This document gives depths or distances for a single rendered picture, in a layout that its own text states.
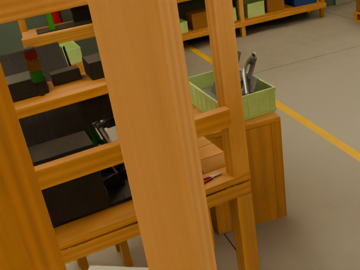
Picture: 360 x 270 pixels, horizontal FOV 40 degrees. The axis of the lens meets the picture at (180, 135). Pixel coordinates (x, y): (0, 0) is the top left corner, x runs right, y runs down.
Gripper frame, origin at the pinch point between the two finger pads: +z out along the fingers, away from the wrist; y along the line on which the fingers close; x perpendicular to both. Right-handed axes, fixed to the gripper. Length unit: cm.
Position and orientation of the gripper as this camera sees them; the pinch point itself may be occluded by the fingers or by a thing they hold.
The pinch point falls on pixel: (100, 126)
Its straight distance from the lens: 245.2
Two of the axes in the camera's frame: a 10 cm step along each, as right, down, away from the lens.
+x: 5.5, 7.9, -2.8
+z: -8.4, 5.2, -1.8
